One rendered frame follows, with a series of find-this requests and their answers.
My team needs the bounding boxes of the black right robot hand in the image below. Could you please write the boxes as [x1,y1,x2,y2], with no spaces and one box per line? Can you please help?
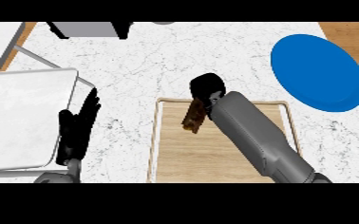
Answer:
[187,72,227,114]

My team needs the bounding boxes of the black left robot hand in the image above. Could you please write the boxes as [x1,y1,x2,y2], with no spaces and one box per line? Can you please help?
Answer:
[54,87,102,167]

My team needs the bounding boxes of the brown sweet potato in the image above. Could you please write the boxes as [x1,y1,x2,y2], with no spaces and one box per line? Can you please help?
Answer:
[180,98,208,135]

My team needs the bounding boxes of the wooden tray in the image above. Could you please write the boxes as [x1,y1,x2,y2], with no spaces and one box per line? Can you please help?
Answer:
[146,97,302,184]

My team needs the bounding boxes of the blue plate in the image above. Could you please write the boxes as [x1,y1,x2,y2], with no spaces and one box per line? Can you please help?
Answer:
[269,33,359,113]

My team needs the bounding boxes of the grey and black appliance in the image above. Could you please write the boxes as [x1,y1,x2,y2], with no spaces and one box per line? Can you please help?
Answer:
[44,22,134,41]

